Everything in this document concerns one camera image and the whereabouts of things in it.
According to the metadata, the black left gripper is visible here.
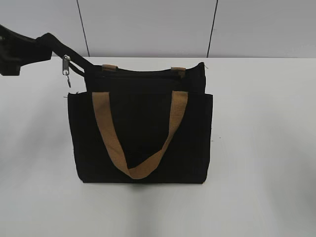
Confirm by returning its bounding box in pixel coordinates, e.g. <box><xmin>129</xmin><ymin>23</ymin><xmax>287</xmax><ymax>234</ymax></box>
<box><xmin>0</xmin><ymin>25</ymin><xmax>51</xmax><ymax>76</ymax></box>

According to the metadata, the silver zipper pull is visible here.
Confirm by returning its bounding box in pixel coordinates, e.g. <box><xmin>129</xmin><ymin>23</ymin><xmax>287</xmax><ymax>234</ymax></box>
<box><xmin>62</xmin><ymin>55</ymin><xmax>71</xmax><ymax>88</ymax></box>

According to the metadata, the black canvas tote bag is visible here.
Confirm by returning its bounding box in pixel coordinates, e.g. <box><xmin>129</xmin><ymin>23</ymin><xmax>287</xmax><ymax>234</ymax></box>
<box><xmin>37</xmin><ymin>33</ymin><xmax>213</xmax><ymax>184</ymax></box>

